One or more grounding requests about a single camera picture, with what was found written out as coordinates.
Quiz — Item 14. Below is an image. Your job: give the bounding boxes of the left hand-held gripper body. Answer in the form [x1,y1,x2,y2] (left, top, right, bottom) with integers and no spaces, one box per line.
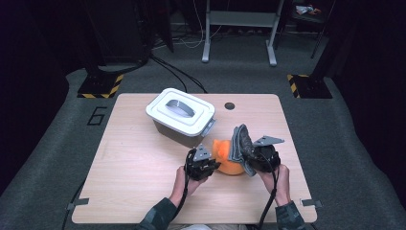
[185,143,213,181]

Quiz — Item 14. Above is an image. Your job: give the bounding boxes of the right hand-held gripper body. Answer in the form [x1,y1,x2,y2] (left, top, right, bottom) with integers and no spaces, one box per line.
[248,135,285,173]

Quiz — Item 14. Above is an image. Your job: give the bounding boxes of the orange plush toy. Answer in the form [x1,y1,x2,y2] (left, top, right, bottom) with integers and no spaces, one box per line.
[212,139,247,176]

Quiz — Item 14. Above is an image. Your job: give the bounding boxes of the grey cloth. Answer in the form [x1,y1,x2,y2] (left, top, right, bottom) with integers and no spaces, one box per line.
[228,124,258,177]

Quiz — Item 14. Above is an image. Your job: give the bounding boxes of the grey plastic storage box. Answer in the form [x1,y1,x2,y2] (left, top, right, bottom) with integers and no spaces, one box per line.
[152,119,209,150]

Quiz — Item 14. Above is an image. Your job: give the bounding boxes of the person's left hand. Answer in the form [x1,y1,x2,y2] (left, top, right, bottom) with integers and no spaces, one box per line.
[169,166,209,207]

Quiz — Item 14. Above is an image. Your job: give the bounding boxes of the person's right hand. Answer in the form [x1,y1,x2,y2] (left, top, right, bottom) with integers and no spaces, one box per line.
[257,164,291,207]

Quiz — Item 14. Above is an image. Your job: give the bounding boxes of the grey tape strip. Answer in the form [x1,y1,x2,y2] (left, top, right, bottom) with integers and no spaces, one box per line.
[301,198,323,209]
[66,197,90,211]

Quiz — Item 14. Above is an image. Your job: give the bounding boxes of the black striped stand base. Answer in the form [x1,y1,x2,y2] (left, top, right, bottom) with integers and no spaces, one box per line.
[286,74,333,100]
[77,74,124,100]

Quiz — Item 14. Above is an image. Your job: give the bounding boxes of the colourful item on shelf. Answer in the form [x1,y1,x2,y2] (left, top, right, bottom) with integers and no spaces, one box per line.
[296,4,322,16]

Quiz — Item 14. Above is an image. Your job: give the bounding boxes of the black cabinet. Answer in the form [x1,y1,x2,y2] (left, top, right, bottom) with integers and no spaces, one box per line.
[80,0,151,65]

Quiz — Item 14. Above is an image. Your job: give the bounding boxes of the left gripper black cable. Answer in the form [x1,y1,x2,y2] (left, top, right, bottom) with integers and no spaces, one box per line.
[173,156,192,221]

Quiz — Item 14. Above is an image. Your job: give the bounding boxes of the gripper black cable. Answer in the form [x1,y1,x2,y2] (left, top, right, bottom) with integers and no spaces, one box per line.
[173,156,192,221]
[257,152,281,230]

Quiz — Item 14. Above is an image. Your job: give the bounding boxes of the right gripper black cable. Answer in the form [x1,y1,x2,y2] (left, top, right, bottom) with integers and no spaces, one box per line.
[257,152,281,230]

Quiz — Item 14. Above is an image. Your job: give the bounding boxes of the black floor cable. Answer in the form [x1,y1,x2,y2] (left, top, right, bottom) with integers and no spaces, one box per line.
[152,57,209,95]
[149,55,189,94]

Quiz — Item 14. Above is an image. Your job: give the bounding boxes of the thin black hanging cable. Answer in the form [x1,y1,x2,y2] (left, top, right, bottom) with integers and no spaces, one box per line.
[61,180,86,230]

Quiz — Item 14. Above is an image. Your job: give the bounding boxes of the white desk frame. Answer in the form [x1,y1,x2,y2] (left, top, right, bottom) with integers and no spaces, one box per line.
[201,0,285,67]

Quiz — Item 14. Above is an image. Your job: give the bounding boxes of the white cable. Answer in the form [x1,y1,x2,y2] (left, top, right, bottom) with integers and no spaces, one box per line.
[181,0,224,50]

